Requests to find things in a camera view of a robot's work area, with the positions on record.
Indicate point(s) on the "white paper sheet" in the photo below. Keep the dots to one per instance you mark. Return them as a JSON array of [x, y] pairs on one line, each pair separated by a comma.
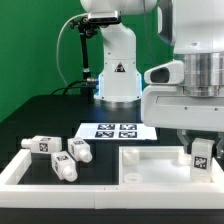
[[116, 131]]

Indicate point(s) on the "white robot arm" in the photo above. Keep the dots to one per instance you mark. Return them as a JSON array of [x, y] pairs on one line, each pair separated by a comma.
[[186, 93]]

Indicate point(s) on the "black camera stand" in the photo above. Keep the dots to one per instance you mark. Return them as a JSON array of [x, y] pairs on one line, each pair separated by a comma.
[[86, 31]]

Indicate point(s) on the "white U-shaped fence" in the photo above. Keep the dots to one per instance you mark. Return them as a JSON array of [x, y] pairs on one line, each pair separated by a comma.
[[13, 194]]

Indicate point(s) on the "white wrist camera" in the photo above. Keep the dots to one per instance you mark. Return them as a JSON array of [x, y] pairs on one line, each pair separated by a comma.
[[171, 73]]

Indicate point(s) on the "white square tabletop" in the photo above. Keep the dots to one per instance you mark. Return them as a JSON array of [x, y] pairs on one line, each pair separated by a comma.
[[164, 166]]

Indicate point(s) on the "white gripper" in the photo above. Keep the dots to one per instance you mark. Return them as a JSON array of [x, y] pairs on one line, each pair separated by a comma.
[[167, 107]]

